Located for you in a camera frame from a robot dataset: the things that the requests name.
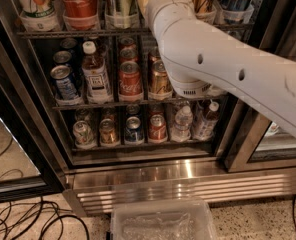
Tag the right glass fridge door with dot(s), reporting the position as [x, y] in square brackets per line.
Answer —
[253, 149]

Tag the gold can middle shelf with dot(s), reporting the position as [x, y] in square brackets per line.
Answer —
[159, 84]

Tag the brown tea bottle white cap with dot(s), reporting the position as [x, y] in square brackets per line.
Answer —
[96, 74]

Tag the red can bottom shelf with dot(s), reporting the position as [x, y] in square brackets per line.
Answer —
[157, 128]

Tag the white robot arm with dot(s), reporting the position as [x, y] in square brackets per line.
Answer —
[195, 52]

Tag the stainless fridge base grille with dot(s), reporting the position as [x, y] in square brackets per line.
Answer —
[97, 190]

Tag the orange can bottom shelf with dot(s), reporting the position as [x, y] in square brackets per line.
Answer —
[108, 133]

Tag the white green can bottom shelf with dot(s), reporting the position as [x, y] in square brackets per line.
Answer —
[84, 136]

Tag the blue can bottom shelf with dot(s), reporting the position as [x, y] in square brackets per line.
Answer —
[133, 130]

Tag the tea bottle bottom shelf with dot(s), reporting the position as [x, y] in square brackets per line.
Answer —
[205, 119]

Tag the red coca cola can top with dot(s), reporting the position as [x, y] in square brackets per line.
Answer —
[80, 13]

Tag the blue red bull can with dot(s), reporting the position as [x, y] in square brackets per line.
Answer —
[235, 11]

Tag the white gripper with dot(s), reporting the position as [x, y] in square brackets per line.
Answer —
[178, 30]

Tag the red coke can middle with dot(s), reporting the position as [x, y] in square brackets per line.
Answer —
[130, 86]

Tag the open glass fridge door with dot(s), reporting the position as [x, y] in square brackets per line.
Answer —
[24, 171]

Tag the blue pepsi can middle shelf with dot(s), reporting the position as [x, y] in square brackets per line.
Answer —
[67, 91]

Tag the water bottle bottom shelf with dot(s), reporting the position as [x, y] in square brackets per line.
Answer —
[180, 131]

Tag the clear plastic bin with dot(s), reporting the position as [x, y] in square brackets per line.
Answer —
[183, 219]

